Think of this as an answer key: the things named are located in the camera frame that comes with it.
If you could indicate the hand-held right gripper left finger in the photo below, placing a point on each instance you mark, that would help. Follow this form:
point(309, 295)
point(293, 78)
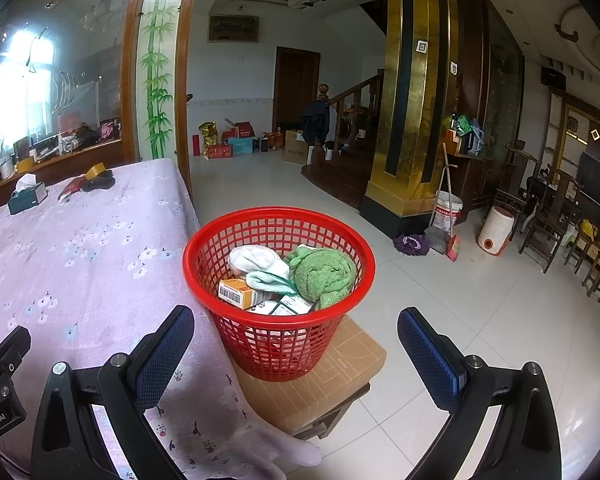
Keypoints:
point(165, 360)

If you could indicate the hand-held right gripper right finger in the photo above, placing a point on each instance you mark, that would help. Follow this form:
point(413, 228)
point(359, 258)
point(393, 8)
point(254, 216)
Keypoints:
point(425, 355)

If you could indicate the orange medicine box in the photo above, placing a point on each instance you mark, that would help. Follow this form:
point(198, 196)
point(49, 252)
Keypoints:
point(240, 292)

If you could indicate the red plastic mesh basket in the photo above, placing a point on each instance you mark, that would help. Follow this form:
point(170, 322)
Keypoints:
point(280, 350)

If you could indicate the green towel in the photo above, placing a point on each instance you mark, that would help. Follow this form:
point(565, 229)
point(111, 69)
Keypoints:
point(325, 272)

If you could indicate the clear plastic bag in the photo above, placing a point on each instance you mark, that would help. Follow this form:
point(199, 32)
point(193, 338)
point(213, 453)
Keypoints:
point(255, 260)

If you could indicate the white paper box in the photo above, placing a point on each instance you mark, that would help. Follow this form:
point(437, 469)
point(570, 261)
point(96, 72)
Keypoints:
point(292, 306)

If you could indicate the brown cardboard box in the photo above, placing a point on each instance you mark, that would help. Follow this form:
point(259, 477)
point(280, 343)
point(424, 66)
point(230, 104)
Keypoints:
point(325, 375)

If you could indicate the purple mop head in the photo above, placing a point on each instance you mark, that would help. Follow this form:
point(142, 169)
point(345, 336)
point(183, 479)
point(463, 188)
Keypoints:
point(411, 243)

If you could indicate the wooden stool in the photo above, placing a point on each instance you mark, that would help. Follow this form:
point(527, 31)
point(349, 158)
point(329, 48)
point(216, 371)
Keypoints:
point(330, 417)

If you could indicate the broom with dustpan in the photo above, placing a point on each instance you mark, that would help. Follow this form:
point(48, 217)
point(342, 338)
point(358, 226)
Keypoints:
point(445, 240)

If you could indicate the floral pink tablecloth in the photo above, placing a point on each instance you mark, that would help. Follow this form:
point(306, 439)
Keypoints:
point(80, 260)

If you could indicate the white cylinder heater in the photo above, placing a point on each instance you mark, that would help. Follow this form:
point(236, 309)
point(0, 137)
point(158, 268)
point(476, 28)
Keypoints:
point(495, 232)

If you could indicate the white bucket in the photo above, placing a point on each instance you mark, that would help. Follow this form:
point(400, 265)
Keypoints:
point(449, 212)

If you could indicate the dark wooden chair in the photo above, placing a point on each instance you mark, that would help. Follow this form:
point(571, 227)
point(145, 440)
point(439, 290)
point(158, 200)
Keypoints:
point(550, 220)
point(517, 185)

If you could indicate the black pouch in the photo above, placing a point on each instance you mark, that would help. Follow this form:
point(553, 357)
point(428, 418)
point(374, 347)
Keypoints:
point(100, 182)

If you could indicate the red envelope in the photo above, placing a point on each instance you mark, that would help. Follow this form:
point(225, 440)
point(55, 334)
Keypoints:
point(72, 189)

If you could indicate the teal tissue box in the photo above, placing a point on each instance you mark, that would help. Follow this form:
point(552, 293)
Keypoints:
point(27, 197)

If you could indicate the brown tape roll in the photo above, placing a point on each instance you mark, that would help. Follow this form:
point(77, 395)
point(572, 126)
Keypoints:
point(96, 171)

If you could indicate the red gift box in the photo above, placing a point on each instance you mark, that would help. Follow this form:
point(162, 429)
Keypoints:
point(220, 151)

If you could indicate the gold bag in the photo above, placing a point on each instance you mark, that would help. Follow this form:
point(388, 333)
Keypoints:
point(208, 135)

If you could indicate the open cardboard box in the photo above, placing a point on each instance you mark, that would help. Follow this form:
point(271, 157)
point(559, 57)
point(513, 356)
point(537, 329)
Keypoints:
point(296, 147)

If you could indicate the dark jacket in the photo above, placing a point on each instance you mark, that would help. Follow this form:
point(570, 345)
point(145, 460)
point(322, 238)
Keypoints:
point(315, 120)

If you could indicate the wooden stair railing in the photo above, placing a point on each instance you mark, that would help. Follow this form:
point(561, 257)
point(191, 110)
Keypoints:
point(352, 105)

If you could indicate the gold pillar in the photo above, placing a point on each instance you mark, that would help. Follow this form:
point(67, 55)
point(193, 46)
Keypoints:
point(415, 85)

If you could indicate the dark wooden door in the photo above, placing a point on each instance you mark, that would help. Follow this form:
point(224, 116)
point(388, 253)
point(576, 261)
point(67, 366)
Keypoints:
point(296, 90)

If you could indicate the wooden framed glass partition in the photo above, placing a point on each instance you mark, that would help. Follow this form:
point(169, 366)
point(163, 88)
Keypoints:
point(55, 85)

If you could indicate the bamboo wall decal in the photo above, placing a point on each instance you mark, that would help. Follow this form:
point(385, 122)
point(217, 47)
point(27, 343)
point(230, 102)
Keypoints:
point(156, 85)

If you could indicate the black wall speaker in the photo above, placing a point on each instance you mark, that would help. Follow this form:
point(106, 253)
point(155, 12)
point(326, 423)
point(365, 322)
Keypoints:
point(553, 76)

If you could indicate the framed wall picture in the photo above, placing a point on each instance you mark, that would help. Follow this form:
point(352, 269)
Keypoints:
point(233, 28)

